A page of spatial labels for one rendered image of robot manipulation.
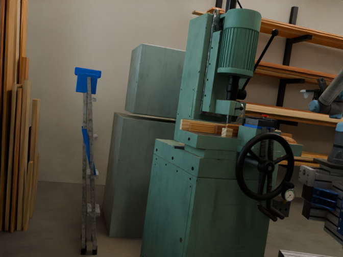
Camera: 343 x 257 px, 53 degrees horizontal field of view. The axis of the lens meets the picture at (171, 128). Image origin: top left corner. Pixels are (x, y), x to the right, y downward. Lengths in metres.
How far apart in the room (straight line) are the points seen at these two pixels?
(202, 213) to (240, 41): 0.82
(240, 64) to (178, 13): 2.51
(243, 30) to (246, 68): 0.18
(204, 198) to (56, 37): 2.77
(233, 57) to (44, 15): 2.63
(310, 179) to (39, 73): 2.89
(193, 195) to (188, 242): 0.22
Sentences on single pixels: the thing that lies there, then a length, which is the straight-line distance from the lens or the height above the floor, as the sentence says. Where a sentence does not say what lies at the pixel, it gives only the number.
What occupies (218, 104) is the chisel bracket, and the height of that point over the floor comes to 1.05.
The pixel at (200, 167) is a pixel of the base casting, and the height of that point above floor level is 0.76.
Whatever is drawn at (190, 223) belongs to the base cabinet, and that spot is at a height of 0.50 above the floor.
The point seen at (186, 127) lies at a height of 0.91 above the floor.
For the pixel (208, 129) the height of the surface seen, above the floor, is 0.92.
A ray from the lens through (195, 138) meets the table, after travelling 1.50.
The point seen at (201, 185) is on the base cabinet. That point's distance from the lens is 1.55.
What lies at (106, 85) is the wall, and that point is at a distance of 3.88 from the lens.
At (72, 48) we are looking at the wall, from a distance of 3.89.
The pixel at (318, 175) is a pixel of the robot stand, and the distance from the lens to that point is 1.98.
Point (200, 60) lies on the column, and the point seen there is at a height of 1.26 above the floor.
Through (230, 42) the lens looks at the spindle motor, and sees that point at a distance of 1.71.
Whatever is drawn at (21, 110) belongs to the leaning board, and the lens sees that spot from 2.53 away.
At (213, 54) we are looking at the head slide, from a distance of 1.84.
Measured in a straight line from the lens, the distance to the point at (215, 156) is 1.55.
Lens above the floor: 1.02
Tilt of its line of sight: 4 degrees down
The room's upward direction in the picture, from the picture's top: 8 degrees clockwise
